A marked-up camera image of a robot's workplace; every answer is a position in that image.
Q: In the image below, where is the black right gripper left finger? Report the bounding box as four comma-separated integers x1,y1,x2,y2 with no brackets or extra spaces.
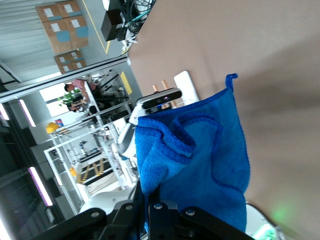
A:
31,180,146,240

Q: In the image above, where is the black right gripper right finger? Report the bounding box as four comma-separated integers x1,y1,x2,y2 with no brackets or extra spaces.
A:
147,186,254,240

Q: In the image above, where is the blue microfibre towel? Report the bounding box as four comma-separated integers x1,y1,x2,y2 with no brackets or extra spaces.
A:
134,72,251,240

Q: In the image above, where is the white towel rack base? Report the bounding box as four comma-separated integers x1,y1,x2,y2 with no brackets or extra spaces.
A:
173,70,200,108

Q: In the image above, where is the white metal shelving rack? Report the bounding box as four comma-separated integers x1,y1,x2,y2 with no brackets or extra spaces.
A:
43,119,141,216

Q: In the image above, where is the purple white strip light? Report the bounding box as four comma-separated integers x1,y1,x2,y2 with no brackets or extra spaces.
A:
18,99,37,128
27,166,54,207

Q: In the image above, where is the yellow hard hat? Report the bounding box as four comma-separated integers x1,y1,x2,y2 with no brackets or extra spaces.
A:
45,121,61,134

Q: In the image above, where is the green potted plant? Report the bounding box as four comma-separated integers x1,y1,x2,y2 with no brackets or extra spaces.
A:
57,90,83,108

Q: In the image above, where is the person in pink shirt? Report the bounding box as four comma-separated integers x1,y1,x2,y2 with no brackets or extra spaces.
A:
63,78,100,95

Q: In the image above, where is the long aluminium cell beam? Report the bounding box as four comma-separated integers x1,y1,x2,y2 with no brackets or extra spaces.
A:
0,55,130,104

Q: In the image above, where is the small cardboard box stack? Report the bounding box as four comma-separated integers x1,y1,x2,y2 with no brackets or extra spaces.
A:
53,49,87,75

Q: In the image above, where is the cardboard box with label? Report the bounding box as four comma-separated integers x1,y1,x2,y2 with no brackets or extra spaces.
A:
35,3,64,24
56,0,83,19
63,15,89,50
41,18,74,55

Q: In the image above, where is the black equipment box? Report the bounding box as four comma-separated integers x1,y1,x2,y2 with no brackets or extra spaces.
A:
100,9,126,42

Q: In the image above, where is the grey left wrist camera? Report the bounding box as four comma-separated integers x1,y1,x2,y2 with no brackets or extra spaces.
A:
135,87,184,111

